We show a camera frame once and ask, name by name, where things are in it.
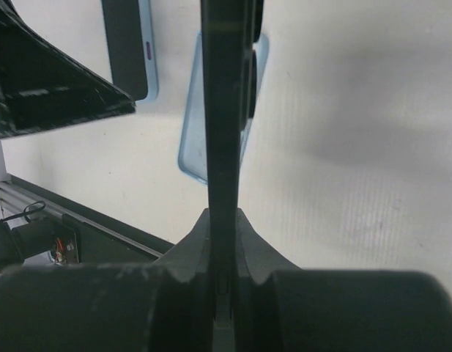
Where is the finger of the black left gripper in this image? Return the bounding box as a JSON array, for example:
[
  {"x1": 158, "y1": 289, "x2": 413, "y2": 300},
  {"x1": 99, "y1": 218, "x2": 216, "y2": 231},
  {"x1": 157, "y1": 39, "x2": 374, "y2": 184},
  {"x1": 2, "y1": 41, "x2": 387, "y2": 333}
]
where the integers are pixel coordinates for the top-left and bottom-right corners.
[{"x1": 0, "y1": 1, "x2": 136, "y2": 139}]

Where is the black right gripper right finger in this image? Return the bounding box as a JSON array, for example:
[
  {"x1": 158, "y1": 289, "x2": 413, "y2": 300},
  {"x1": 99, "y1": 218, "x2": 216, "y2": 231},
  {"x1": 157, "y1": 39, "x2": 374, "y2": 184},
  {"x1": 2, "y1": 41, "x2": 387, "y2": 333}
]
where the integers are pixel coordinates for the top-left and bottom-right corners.
[{"x1": 233, "y1": 211, "x2": 452, "y2": 351}]

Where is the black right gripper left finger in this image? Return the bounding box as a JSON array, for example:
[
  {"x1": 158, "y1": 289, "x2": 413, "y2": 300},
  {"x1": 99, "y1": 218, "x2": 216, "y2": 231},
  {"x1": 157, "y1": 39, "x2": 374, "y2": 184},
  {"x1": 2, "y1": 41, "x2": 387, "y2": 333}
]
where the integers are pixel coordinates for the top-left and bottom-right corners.
[{"x1": 0, "y1": 211, "x2": 213, "y2": 351}]

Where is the purple smartphone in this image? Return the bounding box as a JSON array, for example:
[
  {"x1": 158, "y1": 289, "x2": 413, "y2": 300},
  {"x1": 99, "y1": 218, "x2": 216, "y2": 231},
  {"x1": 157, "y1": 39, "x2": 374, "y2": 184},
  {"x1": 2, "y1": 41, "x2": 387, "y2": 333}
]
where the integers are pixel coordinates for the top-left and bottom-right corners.
[{"x1": 101, "y1": 0, "x2": 148, "y2": 100}]

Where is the black phone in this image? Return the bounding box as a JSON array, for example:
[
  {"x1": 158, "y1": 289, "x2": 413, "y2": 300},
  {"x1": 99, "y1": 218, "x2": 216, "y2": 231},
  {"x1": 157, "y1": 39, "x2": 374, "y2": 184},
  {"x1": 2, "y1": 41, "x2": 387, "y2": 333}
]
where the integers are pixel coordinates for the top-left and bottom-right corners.
[{"x1": 201, "y1": 1, "x2": 264, "y2": 351}]

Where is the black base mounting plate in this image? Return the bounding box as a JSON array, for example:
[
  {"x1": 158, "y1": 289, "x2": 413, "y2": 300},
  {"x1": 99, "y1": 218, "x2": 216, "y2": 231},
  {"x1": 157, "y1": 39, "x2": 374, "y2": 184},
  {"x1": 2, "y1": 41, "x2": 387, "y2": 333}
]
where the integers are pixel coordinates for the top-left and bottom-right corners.
[{"x1": 62, "y1": 214, "x2": 174, "y2": 264}]

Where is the aluminium front rail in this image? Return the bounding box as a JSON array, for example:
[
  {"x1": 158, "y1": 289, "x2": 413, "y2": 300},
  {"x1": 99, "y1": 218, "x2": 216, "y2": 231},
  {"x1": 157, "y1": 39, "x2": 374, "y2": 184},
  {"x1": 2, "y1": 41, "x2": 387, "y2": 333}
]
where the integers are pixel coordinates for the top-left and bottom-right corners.
[{"x1": 0, "y1": 175, "x2": 164, "y2": 260}]

